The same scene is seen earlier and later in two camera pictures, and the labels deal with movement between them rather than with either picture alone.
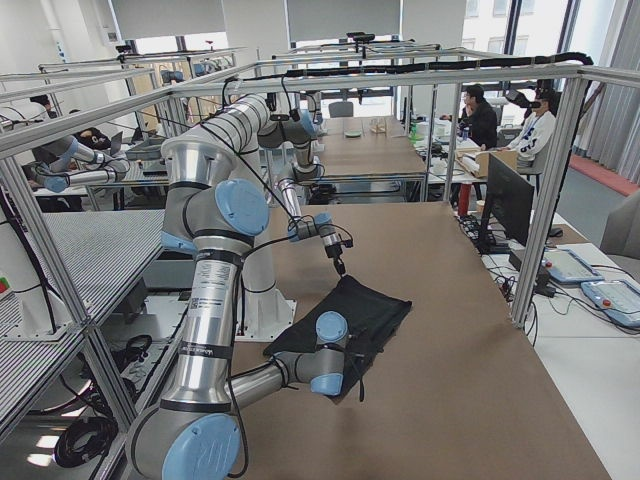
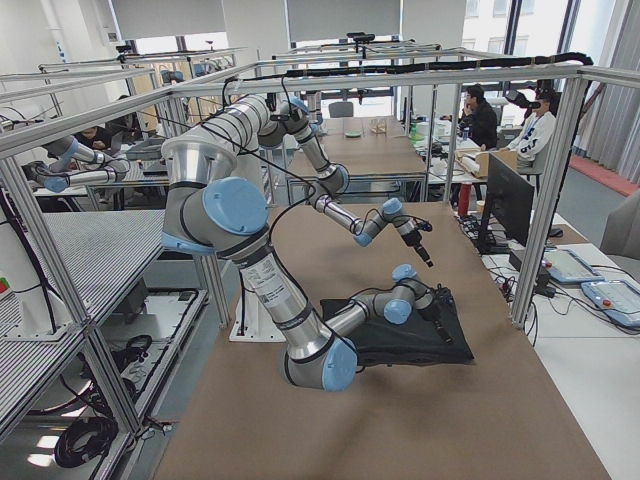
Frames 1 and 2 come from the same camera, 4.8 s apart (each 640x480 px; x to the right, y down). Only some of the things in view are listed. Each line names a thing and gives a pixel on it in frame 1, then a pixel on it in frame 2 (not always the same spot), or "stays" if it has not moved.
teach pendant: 566,266 stays
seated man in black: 478,119 stays
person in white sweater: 536,138 stays
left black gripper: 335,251 → 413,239
